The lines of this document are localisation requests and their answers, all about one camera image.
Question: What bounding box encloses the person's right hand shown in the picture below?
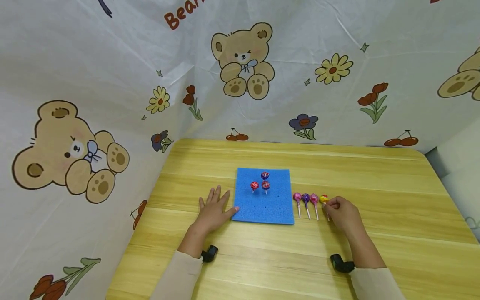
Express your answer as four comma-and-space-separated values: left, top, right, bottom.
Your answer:
325, 196, 365, 241

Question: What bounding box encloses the person's left forearm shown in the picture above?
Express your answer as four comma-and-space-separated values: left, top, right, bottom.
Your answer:
150, 225, 213, 300

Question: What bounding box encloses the black wrist band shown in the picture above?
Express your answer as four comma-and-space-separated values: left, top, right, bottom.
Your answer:
201, 245, 219, 263
330, 253, 355, 274

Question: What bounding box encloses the blue foam pad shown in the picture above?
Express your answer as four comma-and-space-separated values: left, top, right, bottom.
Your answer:
231, 167, 295, 225

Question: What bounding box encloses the person's left hand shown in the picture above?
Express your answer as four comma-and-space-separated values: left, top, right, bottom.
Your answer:
194, 186, 241, 237

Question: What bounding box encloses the yellow lollipop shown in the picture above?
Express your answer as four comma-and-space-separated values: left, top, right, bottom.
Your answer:
319, 194, 331, 222

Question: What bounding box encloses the person's right forearm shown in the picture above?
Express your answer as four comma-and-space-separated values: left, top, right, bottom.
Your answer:
347, 228, 408, 300

